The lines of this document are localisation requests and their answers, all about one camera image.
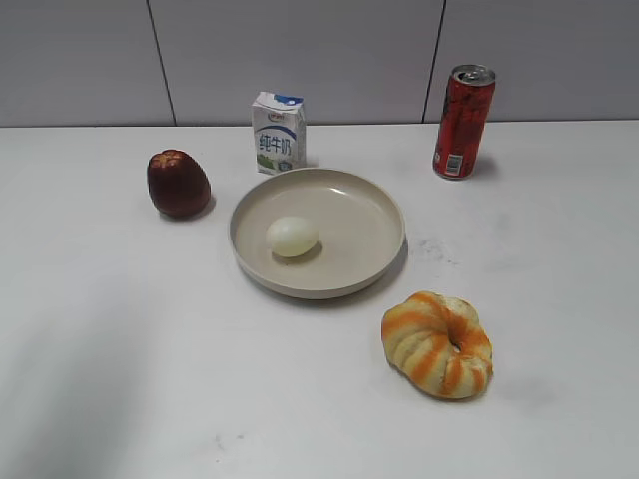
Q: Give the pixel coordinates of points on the white egg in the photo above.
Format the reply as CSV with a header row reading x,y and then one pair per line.
x,y
291,236

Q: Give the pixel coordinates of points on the beige round plate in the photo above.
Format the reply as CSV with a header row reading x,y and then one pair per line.
x,y
361,232

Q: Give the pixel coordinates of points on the small white milk carton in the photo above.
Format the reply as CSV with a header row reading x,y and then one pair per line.
x,y
280,127

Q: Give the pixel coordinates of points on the dark red jujube fruit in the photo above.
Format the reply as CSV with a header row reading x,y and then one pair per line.
x,y
178,186

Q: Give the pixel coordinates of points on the red soda can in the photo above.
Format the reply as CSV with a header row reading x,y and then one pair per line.
x,y
469,92

